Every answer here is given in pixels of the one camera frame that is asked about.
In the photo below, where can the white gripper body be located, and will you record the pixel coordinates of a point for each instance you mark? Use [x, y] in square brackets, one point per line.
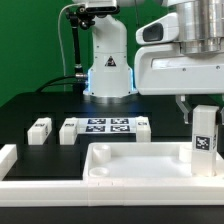
[177, 57]

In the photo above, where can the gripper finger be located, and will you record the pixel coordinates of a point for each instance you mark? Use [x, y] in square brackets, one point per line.
[220, 117]
[183, 104]

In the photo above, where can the white desk top tray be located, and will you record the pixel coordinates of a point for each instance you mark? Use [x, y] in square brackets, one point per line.
[158, 161]

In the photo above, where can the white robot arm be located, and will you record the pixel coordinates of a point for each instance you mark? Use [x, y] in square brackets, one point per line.
[110, 78]

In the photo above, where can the fiducial marker plate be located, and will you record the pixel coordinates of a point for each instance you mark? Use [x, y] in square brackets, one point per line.
[106, 125]

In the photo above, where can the white U-shaped fence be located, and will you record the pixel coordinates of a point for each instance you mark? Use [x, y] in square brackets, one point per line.
[100, 191]

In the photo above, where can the camera on mount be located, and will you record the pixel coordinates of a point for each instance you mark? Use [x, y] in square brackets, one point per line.
[101, 6]

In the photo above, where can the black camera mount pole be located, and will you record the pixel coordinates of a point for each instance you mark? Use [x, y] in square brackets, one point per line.
[78, 19]

